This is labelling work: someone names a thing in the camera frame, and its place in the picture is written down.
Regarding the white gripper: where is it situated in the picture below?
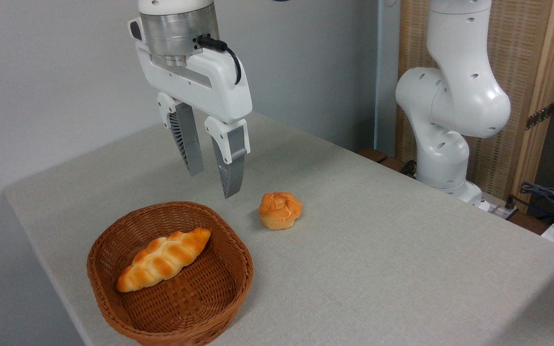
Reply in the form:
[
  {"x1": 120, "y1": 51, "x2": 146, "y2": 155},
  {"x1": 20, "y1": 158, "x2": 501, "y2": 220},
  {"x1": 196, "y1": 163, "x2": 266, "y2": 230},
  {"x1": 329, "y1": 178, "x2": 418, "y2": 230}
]
[{"x1": 128, "y1": 18, "x2": 253, "y2": 199}]

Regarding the long braided bread loaf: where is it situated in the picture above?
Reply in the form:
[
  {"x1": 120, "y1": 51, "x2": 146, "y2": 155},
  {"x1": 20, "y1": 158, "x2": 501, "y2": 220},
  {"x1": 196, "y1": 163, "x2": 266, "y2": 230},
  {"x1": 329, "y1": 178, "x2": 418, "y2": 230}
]
[{"x1": 116, "y1": 227, "x2": 212, "y2": 293}]

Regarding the round bread bun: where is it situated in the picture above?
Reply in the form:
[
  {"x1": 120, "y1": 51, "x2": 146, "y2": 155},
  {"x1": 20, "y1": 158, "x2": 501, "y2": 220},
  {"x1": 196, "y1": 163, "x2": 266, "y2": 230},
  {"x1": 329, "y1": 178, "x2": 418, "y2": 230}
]
[{"x1": 258, "y1": 192, "x2": 302, "y2": 231}]

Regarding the brown woven wicker basket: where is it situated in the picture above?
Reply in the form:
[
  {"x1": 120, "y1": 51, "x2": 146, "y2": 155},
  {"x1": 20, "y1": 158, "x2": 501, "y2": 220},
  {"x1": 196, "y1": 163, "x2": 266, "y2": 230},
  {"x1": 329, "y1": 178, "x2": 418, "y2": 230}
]
[{"x1": 87, "y1": 201, "x2": 254, "y2": 346}]

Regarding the white power strip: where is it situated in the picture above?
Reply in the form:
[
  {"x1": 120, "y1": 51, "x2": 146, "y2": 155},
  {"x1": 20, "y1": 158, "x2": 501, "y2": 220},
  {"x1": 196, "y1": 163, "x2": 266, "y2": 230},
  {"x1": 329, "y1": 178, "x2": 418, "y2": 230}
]
[{"x1": 479, "y1": 199, "x2": 519, "y2": 221}]

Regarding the dark metal screen hinge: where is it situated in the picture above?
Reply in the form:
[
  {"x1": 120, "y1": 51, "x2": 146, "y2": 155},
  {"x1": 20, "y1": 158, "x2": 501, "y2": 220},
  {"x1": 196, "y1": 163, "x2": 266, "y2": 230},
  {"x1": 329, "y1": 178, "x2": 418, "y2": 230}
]
[{"x1": 526, "y1": 102, "x2": 554, "y2": 131}]

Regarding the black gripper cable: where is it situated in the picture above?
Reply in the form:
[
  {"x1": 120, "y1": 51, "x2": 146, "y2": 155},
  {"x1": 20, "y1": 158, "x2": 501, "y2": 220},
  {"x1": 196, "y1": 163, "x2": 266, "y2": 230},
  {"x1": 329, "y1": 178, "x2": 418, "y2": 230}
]
[{"x1": 196, "y1": 34, "x2": 242, "y2": 86}]

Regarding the blue-grey cable bundle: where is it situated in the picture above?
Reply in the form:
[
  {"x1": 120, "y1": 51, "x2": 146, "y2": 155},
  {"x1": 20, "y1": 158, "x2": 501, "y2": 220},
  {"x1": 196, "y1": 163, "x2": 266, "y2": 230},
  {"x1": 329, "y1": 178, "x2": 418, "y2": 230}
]
[{"x1": 519, "y1": 181, "x2": 554, "y2": 219}]

